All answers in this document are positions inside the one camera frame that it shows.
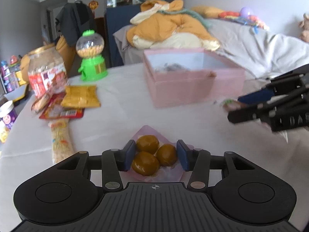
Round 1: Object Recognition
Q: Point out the dark jacket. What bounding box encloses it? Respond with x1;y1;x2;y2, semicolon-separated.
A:
55;2;97;47

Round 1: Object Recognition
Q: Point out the peanut jar with gold lid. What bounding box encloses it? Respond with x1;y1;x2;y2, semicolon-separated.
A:
27;46;68;99

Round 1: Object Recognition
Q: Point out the grey sofa cover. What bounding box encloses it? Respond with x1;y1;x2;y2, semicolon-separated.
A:
113;18;309;81

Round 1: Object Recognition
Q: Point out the yellow snack packet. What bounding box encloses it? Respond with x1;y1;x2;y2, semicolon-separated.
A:
61;84;101;109

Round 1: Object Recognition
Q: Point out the dark jerky packet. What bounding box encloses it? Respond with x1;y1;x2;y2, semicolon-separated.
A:
154;62;192;74

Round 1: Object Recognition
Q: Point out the purple snack cup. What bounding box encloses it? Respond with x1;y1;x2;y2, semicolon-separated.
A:
0;101;19;130

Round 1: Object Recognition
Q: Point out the beige plush toy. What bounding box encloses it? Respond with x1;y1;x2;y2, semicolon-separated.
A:
299;14;309;42

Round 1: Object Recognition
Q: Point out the small colourful snack packet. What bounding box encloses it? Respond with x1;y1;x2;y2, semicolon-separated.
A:
221;99;247;112

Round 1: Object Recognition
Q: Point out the pink gift box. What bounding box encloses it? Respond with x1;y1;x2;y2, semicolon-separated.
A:
142;48;246;108

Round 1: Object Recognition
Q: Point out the dark blue cabinet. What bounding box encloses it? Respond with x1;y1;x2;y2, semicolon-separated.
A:
105;3;146;68

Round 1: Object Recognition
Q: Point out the clear packet of braised eggs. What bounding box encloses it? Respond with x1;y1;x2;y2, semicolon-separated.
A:
123;125;195;182

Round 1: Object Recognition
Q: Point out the colourful toy pile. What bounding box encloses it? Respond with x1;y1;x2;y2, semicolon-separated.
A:
218;7;270;31

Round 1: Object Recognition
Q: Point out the small orange snack packet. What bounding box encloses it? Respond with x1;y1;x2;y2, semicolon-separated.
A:
31;92;53;113

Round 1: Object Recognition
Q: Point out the yellow chair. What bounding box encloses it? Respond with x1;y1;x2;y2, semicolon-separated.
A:
20;35;81;78

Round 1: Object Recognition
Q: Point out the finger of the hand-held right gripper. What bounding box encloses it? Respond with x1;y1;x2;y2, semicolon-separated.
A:
237;74;303;105
227;94;303;125

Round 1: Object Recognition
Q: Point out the long pale noodle snack packet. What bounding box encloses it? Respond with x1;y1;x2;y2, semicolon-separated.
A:
48;119;76;164

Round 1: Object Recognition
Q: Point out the yellow pillow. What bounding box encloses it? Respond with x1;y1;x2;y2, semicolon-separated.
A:
192;6;225;19

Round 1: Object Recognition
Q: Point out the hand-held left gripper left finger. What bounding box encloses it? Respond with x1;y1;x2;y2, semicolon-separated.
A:
57;140;137;192

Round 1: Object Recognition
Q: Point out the red snack packet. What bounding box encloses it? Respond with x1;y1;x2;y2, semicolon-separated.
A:
39;93;85;120

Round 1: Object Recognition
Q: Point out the green gumball machine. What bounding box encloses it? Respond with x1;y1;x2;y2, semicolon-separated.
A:
76;30;108;82

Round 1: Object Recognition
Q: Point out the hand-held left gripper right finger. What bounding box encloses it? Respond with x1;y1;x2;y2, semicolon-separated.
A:
176;140;252;192

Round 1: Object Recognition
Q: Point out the orange and cream duvet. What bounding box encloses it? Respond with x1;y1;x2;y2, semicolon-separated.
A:
127;0;221;52

